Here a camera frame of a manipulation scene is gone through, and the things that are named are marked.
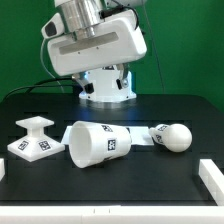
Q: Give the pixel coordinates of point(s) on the white lamp base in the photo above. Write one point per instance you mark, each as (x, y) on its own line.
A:
(35, 144)

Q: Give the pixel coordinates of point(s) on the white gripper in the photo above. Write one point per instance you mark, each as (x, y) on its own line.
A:
(117, 40)

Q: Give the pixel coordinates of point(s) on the white lamp shade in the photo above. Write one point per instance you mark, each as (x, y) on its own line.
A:
(92, 143)

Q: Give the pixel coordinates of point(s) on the white left corner block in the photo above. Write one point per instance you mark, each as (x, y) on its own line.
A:
(2, 168)

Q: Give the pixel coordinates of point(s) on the white right corner block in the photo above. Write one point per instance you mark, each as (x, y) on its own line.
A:
(213, 179)

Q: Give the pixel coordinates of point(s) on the white corner block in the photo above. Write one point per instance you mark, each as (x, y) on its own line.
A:
(213, 179)
(2, 168)

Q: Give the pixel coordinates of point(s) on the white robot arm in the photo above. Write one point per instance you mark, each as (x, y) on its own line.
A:
(80, 17)

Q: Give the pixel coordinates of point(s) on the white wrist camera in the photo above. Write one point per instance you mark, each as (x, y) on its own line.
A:
(53, 28)

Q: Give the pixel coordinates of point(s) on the white paper sheet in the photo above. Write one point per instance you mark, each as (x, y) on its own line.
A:
(139, 135)

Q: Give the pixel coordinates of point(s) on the white lamp bulb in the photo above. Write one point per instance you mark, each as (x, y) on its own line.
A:
(176, 137)

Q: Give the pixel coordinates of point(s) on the white front border rail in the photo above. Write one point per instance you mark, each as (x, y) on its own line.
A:
(111, 215)

